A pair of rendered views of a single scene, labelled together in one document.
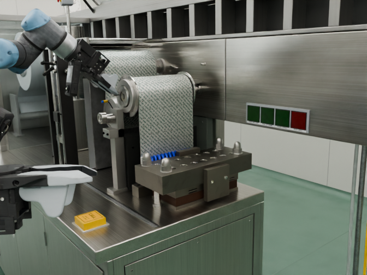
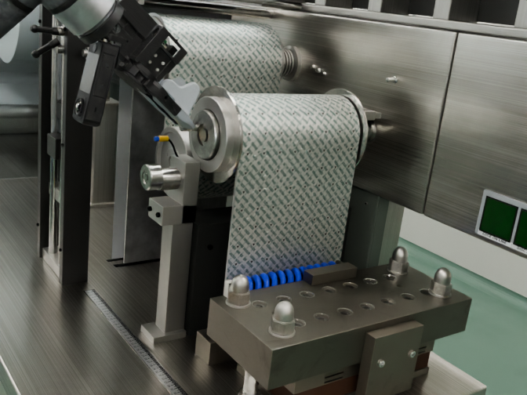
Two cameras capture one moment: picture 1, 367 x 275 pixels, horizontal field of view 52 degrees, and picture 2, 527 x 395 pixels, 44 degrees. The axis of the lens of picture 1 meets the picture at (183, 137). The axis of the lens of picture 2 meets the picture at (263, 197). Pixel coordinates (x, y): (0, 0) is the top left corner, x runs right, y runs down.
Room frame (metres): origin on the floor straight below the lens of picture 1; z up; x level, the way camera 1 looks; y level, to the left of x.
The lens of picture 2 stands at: (0.34, 0.08, 1.45)
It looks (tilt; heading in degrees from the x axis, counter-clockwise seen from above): 17 degrees down; 1
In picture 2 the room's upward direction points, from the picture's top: 7 degrees clockwise
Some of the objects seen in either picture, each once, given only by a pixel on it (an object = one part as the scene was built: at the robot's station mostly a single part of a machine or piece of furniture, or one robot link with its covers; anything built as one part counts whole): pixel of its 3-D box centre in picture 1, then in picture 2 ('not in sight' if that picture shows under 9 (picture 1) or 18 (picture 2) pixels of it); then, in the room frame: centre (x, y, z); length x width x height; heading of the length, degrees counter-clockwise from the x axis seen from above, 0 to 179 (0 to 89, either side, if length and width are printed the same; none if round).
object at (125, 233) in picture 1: (52, 148); (45, 186); (2.07, 0.74, 0.88); 2.52 x 0.66 x 0.04; 38
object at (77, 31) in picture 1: (70, 33); not in sight; (1.94, 0.55, 1.50); 0.14 x 0.14 x 0.06
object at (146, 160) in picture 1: (146, 159); (239, 288); (1.20, 0.12, 1.05); 0.04 x 0.04 x 0.04
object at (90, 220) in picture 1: (90, 220); not in sight; (1.04, 0.28, 0.91); 0.07 x 0.07 x 0.02; 38
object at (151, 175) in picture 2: (102, 118); (151, 176); (1.29, 0.28, 1.18); 0.04 x 0.02 x 0.04; 38
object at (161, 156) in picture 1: (170, 156); (289, 279); (1.32, 0.05, 1.03); 0.21 x 0.04 x 0.03; 128
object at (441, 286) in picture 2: (237, 147); (441, 280); (1.33, -0.20, 1.05); 0.04 x 0.04 x 0.04
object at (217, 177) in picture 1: (217, 182); (390, 362); (1.20, -0.11, 0.96); 0.10 x 0.03 x 0.11; 128
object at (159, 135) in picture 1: (167, 139); (289, 241); (1.34, 0.06, 1.08); 0.23 x 0.01 x 0.18; 128
